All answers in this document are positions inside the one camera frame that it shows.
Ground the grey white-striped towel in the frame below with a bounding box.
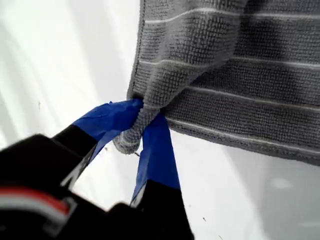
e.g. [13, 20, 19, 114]
[113, 0, 320, 167]

